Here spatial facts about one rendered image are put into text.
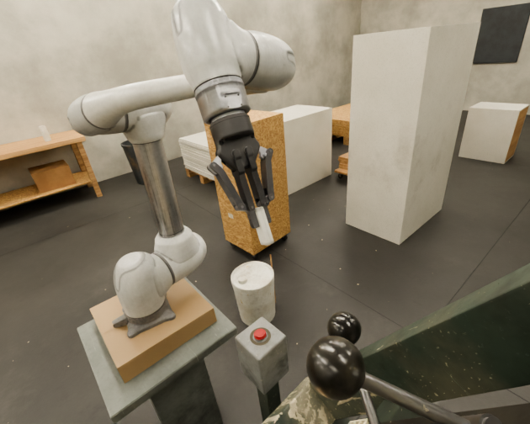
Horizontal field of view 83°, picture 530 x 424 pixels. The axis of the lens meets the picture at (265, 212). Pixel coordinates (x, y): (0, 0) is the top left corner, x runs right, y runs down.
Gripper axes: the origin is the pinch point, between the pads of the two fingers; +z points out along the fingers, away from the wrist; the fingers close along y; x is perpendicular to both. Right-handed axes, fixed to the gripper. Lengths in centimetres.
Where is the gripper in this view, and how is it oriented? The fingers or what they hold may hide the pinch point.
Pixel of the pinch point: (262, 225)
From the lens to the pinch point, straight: 55.8
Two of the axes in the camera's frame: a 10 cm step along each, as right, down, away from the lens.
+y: 8.5, -3.0, 4.3
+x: -4.3, 0.6, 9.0
